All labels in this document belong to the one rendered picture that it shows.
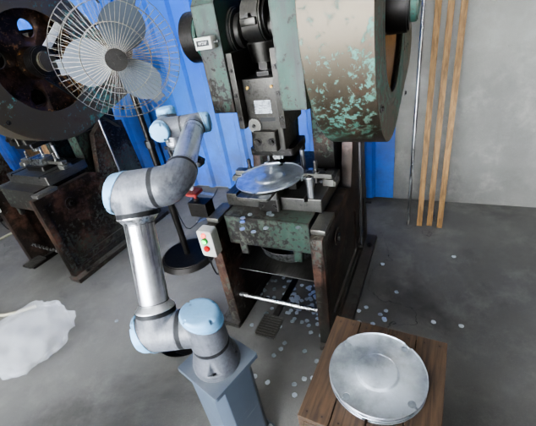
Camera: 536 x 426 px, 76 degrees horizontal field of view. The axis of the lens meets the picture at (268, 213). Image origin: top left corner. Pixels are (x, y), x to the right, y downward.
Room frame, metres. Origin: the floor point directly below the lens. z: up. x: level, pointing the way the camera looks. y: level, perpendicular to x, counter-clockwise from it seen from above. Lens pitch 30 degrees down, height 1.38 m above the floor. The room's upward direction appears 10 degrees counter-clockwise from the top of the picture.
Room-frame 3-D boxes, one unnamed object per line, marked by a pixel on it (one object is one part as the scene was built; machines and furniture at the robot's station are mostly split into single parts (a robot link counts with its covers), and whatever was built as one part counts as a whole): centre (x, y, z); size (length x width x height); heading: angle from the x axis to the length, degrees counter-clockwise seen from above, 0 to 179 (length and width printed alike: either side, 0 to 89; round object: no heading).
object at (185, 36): (1.56, 0.11, 1.31); 0.22 x 0.12 x 0.22; 151
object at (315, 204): (1.42, -0.09, 0.68); 0.45 x 0.30 x 0.06; 61
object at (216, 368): (0.73, 0.24, 0.50); 0.15 x 0.15 x 0.10
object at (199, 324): (0.73, 0.25, 0.62); 0.13 x 0.12 x 0.14; 85
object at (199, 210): (1.37, 0.29, 0.62); 0.10 x 0.06 x 0.20; 61
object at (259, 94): (1.38, -0.07, 1.04); 0.17 x 0.15 x 0.30; 151
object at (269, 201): (1.27, -0.01, 0.72); 0.25 x 0.14 x 0.14; 151
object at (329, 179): (1.34, -0.24, 0.76); 0.17 x 0.06 x 0.10; 61
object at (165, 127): (1.29, 0.31, 1.06); 0.11 x 0.11 x 0.08; 85
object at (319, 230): (1.41, -0.40, 0.45); 0.92 x 0.12 x 0.90; 151
